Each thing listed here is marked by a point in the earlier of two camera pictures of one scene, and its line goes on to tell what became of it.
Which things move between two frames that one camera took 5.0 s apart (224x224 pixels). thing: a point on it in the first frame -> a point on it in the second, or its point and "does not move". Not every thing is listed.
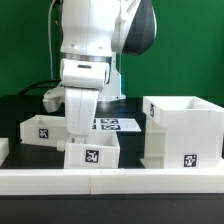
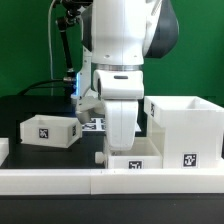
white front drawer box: [100, 151] -> [142, 155]
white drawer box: [45, 130] does not move
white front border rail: [108, 181] does not move
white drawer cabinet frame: [182, 132] does not move
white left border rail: [4, 149] does not move
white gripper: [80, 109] -> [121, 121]
